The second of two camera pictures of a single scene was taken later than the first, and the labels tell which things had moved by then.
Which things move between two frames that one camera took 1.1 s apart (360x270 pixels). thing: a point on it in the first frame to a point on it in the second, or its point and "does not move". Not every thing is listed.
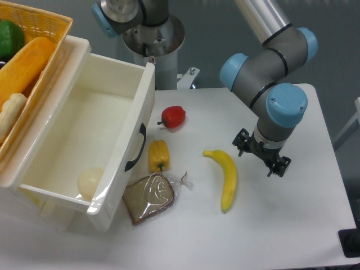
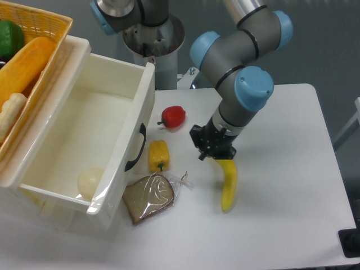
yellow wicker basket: [35, 23] does not move
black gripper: [244, 142] to [215, 142]
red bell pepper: [173, 116] does not move
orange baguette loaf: [19, 70] does not move
